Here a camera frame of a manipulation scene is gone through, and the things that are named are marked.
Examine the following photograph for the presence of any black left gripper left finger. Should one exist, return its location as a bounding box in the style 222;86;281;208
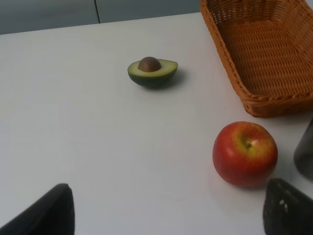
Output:
0;183;74;235

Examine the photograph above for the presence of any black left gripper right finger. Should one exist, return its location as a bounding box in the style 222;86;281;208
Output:
263;178;313;235

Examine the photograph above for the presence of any dark translucent cup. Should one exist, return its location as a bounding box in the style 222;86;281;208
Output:
294;120;313;181

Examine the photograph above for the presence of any orange wicker basket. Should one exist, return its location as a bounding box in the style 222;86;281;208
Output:
200;0;313;118

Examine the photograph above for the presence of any red yellow apple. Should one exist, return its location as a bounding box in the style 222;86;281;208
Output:
212;121;278;188

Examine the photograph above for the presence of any halved avocado with pit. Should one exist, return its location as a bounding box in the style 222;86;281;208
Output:
127;57;178;88

